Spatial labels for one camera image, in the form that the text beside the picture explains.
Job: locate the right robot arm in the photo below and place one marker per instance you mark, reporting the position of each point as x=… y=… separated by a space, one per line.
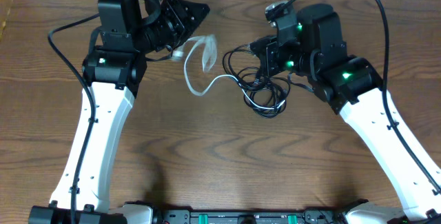
x=309 y=43

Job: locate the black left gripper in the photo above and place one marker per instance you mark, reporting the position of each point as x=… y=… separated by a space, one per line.
x=181 y=11

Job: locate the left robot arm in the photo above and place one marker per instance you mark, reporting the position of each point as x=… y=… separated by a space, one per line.
x=110 y=76

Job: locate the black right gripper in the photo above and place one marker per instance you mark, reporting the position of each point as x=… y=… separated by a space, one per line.
x=267 y=55

